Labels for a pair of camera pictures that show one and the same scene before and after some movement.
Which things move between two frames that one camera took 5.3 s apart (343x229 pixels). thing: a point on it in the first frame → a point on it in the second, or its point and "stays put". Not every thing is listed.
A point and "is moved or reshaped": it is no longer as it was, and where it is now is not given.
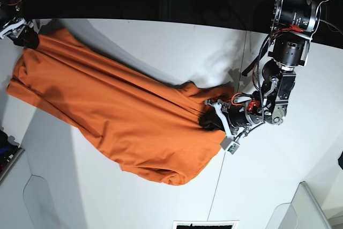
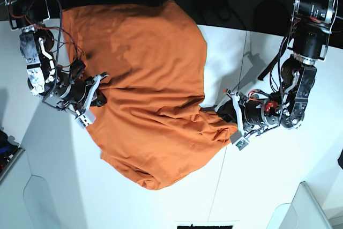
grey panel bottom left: [24, 201] stays put
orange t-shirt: [148, 126] is moved or reshaped
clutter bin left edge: [9, 152] stays put
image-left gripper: [25, 36] → [69, 93]
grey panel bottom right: [304, 212] stays put
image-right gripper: [238, 115] → [259, 110]
